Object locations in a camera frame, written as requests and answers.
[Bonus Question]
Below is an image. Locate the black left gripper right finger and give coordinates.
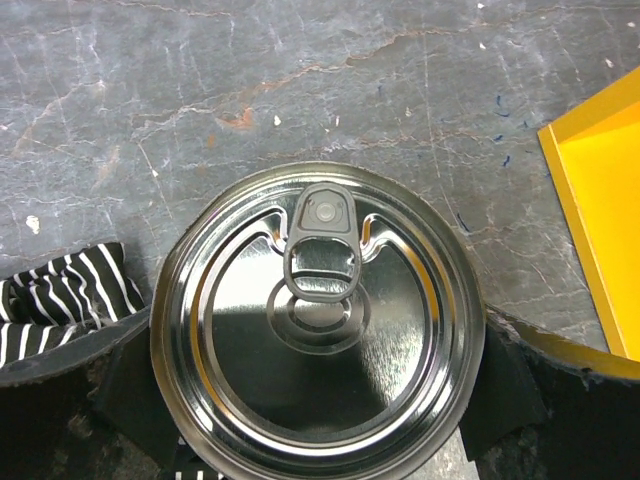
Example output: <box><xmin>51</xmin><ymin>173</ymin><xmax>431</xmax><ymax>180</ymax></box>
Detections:
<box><xmin>460</xmin><ymin>306</ymin><xmax>639</xmax><ymax>479</ymax></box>

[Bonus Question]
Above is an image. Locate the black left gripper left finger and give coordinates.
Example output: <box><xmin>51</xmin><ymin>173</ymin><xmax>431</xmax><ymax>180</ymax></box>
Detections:
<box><xmin>1</xmin><ymin>309</ymin><xmax>179</xmax><ymax>479</ymax></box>

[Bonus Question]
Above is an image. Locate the black white striped cloth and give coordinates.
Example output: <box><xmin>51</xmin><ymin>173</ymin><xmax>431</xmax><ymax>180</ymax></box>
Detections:
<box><xmin>1</xmin><ymin>242</ymin><xmax>216</xmax><ymax>479</ymax></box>

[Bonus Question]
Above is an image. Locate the yellow cabinet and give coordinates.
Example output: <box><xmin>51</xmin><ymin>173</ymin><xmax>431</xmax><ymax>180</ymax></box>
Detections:
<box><xmin>538</xmin><ymin>70</ymin><xmax>639</xmax><ymax>360</ymax></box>

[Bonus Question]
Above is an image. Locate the blue tin can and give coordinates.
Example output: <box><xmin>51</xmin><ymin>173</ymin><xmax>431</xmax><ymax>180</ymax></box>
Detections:
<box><xmin>150</xmin><ymin>163</ymin><xmax>486</xmax><ymax>479</ymax></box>

